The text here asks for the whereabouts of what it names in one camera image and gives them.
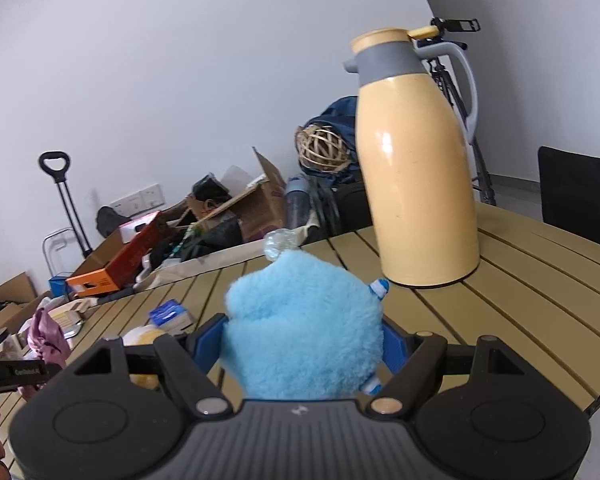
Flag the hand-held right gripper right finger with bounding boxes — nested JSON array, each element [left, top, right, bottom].
[[370, 317, 526, 416]]

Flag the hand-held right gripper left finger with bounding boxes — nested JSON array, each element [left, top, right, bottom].
[[72, 315, 233, 418]]

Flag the blue tissue pack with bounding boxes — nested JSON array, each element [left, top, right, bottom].
[[149, 300, 194, 334]]

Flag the blue fluffy cloth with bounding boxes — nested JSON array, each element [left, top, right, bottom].
[[222, 250, 392, 401]]

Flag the clear plastic bottle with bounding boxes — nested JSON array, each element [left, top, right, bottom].
[[264, 227, 299, 262]]

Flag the clear jar brown contents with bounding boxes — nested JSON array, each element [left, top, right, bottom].
[[0, 327, 24, 364]]

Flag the pink crumpled plastic bag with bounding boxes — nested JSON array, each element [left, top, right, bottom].
[[29, 307, 72, 401]]

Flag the silver foil pouch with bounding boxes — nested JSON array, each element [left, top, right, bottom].
[[60, 315, 86, 341]]

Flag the large cardboard box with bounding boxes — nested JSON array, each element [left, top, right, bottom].
[[0, 290, 53, 342]]

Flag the pale yellow soft item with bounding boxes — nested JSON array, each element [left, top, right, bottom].
[[122, 325, 169, 391]]

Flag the orange cardboard box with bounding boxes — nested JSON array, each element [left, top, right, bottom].
[[65, 210, 164, 297]]

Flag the black luggage bag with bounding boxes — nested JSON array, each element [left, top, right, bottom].
[[324, 182, 377, 239]]

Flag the open brown cardboard box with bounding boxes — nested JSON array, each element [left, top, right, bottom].
[[187, 147, 287, 244]]

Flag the black cloth bag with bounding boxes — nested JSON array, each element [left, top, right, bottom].
[[96, 206, 132, 239]]

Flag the grey water bottle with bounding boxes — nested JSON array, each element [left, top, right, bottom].
[[285, 176, 312, 232]]

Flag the beige thermos jug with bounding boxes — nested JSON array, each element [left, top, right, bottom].
[[342, 28, 482, 289]]

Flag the black tripod with phone holder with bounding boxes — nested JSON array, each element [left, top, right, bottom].
[[426, 16, 497, 206]]

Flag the wicker ball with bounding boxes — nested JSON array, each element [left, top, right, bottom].
[[295, 122, 354, 174]]

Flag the dark blue bag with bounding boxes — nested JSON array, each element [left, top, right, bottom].
[[300, 96, 367, 196]]

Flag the black folding chair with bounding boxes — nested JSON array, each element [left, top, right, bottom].
[[537, 146, 600, 254]]

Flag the white metal frame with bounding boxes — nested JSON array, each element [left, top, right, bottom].
[[42, 227, 82, 281]]

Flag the black trolley handle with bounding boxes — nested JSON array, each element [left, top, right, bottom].
[[38, 151, 94, 259]]

